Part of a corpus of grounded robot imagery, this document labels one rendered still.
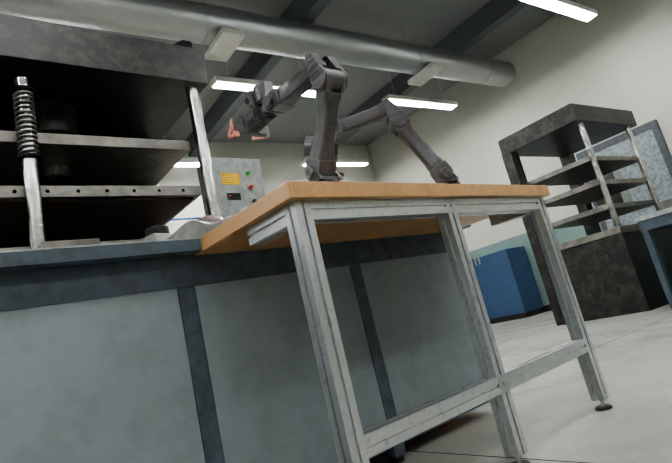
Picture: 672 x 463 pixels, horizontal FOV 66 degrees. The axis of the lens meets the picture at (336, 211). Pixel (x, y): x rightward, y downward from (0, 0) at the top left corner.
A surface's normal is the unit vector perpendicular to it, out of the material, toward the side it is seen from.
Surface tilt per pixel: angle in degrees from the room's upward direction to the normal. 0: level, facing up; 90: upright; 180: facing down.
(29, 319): 90
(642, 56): 90
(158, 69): 90
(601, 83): 90
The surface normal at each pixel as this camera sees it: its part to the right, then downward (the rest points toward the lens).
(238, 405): 0.60, -0.32
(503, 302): -0.80, 0.05
